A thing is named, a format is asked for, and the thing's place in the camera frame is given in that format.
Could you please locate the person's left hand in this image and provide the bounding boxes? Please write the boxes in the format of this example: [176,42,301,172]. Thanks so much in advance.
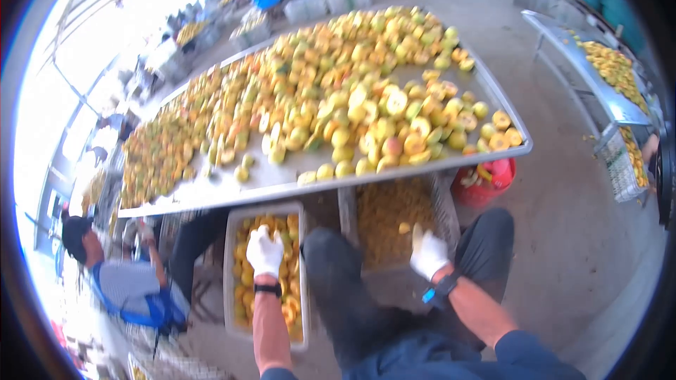
[245,225,285,280]

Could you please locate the person's right hand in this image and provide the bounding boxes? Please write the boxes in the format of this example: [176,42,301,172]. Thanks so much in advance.
[410,223,451,282]

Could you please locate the white crate of fruit halves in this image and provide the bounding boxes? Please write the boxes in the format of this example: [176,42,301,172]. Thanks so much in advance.
[223,202,310,353]

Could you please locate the person's legs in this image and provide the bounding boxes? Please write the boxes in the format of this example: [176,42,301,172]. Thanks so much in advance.
[301,208,515,367]

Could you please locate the red plastic bucket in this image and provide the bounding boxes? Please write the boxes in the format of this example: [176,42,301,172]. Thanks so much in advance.
[451,158,517,208]

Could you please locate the large metal sorting tray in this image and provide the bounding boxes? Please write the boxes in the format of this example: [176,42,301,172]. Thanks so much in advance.
[117,5,534,219]

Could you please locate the person's body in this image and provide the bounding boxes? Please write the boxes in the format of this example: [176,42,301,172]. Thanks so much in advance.
[260,329,587,380]

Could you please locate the pile of yellow halved fruits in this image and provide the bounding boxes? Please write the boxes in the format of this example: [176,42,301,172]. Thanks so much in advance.
[120,5,525,210]

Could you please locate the long metal table with fruits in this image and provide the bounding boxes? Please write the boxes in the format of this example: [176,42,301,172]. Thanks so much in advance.
[522,9,656,140]

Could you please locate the wire crate of fruit pits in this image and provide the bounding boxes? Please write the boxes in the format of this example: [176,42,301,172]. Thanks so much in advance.
[338,171,461,274]

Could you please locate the wire basket of fruits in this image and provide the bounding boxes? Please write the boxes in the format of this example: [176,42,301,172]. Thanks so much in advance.
[596,124,650,203]

